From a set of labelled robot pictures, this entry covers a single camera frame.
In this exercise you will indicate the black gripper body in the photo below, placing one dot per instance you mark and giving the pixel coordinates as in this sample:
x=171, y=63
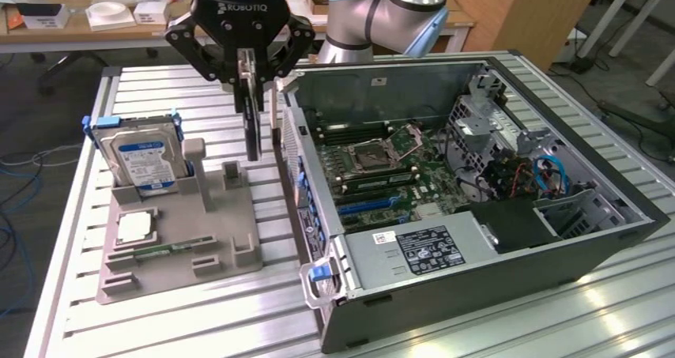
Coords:
x=240, y=18

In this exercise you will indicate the black graphics card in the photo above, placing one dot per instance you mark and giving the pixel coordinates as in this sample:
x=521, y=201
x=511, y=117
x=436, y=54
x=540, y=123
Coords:
x=252, y=136

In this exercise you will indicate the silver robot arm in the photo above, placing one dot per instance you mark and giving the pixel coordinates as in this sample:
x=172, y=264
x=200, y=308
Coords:
x=359, y=18

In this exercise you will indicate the white booklet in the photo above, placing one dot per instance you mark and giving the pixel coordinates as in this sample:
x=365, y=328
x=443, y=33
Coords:
x=319, y=12

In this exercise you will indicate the small white box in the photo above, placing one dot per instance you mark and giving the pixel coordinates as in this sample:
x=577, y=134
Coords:
x=152, y=14

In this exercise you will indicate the white boxes on desk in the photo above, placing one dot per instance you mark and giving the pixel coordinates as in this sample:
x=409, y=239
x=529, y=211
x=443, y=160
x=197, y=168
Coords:
x=111, y=16

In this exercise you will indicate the wooden desk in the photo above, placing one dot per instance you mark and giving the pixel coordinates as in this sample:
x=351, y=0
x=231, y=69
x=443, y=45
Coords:
x=68, y=35

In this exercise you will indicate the black office chair base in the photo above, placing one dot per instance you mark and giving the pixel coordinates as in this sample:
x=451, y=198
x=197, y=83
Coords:
x=68, y=63

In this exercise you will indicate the white box with black lid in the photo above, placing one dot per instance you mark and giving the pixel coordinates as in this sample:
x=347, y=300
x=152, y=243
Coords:
x=44, y=20

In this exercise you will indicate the CPU socket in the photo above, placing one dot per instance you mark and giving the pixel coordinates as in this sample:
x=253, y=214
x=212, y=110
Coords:
x=371, y=156

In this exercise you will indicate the blue slot clip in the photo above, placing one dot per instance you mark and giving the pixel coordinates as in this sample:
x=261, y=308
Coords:
x=308, y=206
x=300, y=172

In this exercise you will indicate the metal socket cover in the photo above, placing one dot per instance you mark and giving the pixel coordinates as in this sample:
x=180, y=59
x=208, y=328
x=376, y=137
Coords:
x=405, y=140

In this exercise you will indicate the hard disk with blue caddy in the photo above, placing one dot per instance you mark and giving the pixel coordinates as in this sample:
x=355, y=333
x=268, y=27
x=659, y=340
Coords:
x=141, y=164

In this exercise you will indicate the orange box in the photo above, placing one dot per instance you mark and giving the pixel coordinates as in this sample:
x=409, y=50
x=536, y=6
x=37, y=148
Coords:
x=13, y=21

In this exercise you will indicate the green RAM stick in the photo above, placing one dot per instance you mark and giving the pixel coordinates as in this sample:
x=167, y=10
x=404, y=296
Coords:
x=379, y=180
x=168, y=248

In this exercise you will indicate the black expansion slot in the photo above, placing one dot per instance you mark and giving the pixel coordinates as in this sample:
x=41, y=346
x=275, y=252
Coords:
x=368, y=194

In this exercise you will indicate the metal disk bay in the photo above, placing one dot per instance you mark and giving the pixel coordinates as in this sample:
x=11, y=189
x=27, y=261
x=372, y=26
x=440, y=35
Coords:
x=475, y=136

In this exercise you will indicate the green motherboard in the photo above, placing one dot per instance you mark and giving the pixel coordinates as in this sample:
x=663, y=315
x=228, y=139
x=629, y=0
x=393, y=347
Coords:
x=427, y=180

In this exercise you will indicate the blue expansion slot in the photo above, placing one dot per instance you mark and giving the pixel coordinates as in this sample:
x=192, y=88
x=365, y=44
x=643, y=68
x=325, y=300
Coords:
x=368, y=207

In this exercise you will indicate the grey parts rack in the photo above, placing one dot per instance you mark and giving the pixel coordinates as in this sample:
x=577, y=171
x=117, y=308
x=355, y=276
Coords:
x=179, y=223

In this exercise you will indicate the wooden cabinet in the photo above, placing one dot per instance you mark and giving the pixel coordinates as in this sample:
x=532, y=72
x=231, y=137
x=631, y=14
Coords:
x=537, y=18

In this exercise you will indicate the silver CPU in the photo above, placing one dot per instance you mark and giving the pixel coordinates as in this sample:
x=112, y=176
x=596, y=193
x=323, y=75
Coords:
x=133, y=227

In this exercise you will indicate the silver chipset heatsink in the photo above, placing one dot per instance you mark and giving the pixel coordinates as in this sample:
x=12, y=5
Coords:
x=432, y=211

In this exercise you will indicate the black power adapter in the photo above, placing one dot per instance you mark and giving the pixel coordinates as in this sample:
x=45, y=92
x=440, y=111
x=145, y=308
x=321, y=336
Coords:
x=581, y=65

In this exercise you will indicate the grey power supply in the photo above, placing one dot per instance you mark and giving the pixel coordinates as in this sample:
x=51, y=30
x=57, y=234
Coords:
x=379, y=263

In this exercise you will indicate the blue case latch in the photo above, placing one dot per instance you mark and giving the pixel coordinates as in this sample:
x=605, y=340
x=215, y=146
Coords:
x=317, y=274

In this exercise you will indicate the grey disk bay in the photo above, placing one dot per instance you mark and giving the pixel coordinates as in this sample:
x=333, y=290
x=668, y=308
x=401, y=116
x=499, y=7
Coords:
x=580, y=212

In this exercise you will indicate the black floor stand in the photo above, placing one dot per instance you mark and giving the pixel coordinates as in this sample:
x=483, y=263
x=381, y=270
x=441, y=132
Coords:
x=643, y=117

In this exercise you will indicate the black open PC case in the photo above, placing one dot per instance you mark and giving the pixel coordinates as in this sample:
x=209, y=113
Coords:
x=475, y=302

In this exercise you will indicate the white table frame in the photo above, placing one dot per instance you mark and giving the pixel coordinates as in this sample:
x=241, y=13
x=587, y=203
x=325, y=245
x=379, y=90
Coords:
x=605, y=18

